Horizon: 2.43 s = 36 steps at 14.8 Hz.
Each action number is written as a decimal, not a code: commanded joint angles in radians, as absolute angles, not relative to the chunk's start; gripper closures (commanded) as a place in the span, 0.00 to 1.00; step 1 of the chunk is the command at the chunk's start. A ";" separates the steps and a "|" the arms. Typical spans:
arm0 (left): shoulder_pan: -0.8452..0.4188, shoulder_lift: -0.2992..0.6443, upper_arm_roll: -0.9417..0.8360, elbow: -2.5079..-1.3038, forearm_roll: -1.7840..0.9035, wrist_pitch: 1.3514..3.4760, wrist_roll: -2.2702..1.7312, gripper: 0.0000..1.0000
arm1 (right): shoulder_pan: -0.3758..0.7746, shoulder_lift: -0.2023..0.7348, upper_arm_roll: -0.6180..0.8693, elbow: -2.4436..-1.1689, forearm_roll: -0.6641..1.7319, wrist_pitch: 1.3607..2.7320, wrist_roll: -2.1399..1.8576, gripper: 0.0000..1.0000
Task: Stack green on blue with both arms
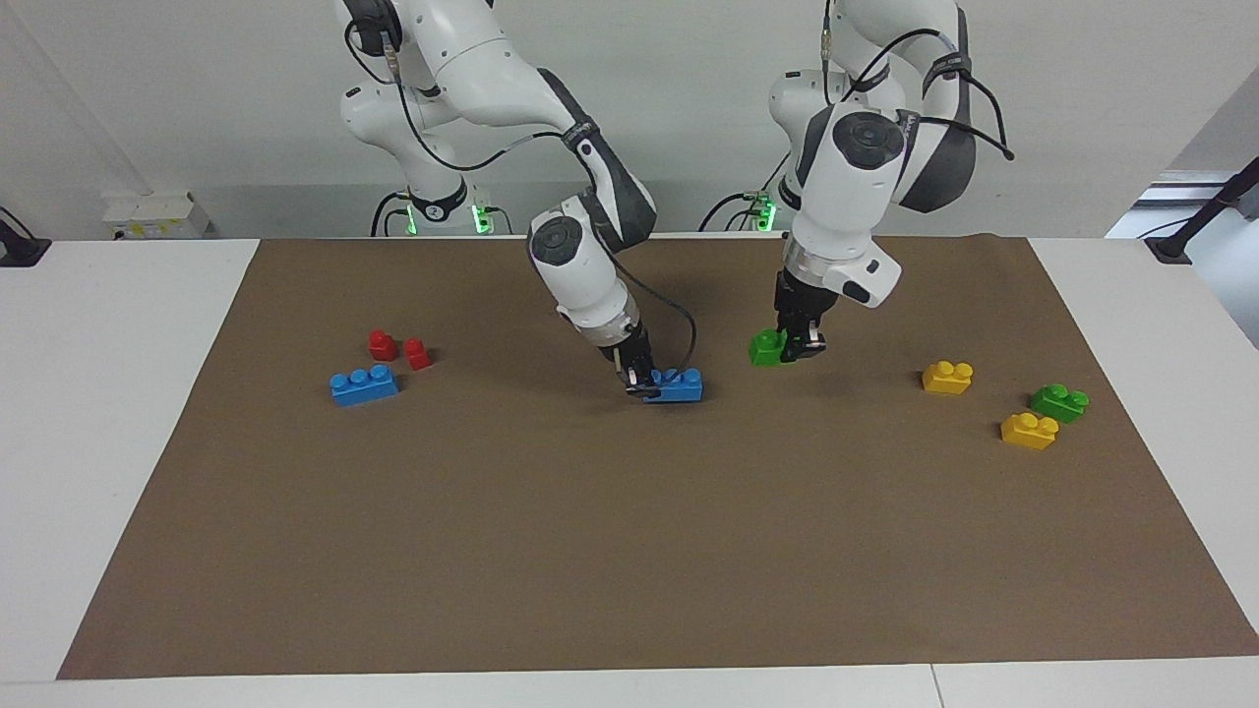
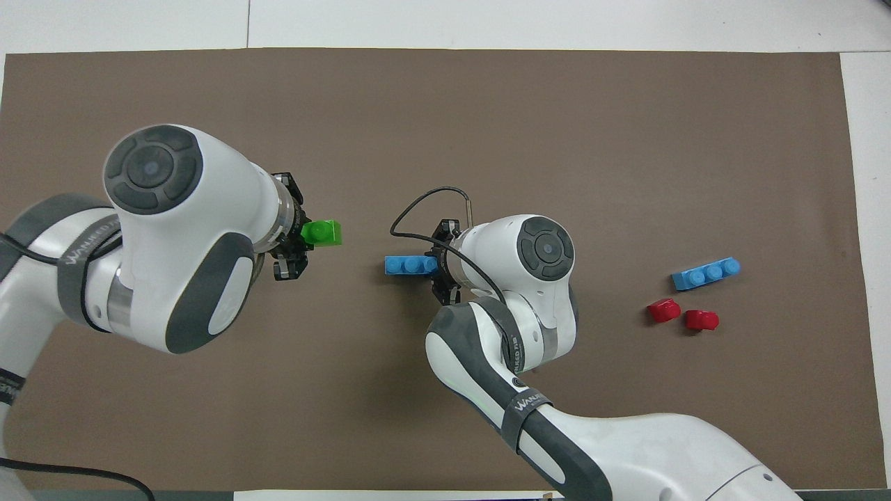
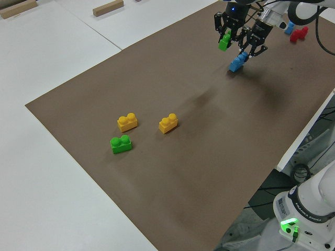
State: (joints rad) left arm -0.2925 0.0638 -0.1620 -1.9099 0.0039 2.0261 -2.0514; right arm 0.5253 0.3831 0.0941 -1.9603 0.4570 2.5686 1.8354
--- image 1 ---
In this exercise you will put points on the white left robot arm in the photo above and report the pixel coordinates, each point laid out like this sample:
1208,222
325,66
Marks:
846,197

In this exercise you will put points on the red one-stud toy brick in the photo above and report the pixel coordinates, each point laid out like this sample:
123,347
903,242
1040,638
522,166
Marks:
417,355
383,345

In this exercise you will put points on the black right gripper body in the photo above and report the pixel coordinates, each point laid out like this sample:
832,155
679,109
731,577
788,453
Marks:
634,349

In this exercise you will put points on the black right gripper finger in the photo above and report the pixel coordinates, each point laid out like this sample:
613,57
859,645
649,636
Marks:
634,383
649,378

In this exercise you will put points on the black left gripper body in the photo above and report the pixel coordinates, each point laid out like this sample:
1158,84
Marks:
799,300

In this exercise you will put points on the blue three-stud toy brick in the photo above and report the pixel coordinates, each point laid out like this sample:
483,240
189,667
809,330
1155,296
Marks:
364,385
681,387

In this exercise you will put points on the black table clamp with pole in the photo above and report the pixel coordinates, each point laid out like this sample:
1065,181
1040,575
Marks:
1195,221

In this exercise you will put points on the white wall socket box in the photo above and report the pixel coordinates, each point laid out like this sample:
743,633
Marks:
157,214

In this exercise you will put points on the brown table mat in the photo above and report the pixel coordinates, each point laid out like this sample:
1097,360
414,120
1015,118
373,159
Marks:
629,511

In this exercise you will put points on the yellow two-stud toy brick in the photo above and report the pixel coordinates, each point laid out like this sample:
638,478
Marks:
1029,432
947,378

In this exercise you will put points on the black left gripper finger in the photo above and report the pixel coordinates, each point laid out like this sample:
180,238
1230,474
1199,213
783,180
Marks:
784,334
809,344

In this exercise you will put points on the green two-stud toy brick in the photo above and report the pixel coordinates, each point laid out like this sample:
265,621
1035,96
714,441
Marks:
1059,402
765,349

